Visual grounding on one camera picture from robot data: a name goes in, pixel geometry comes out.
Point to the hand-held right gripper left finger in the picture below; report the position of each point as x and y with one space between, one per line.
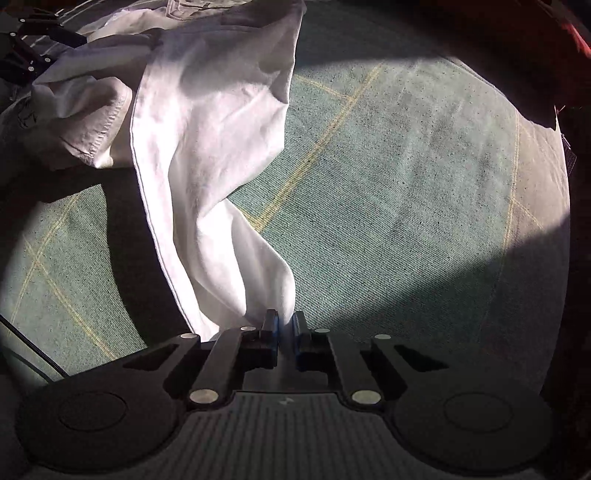
275 325

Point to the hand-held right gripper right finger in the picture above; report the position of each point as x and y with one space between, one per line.
298 332

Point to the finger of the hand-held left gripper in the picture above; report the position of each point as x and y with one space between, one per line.
27 64

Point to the white printed t-shirt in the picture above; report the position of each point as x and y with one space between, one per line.
198 138

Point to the green plaid bed sheet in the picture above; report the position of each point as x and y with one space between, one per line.
392 184

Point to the red quilt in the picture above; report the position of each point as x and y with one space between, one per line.
572 39

